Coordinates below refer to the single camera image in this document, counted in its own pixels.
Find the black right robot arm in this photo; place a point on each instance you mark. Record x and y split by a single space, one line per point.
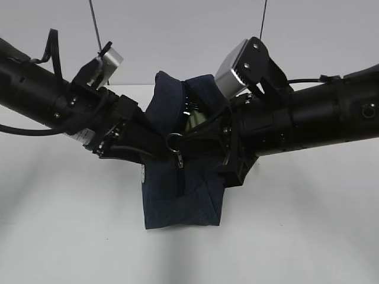
340 109

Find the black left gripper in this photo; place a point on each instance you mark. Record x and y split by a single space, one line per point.
114 128

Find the green-lidded glass food container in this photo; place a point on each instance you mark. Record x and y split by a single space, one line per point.
194 119

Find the navy blue lunch bag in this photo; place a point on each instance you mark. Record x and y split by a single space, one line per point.
179 190

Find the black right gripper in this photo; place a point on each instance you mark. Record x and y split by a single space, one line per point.
257 129

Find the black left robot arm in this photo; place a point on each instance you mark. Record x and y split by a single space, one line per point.
35 88

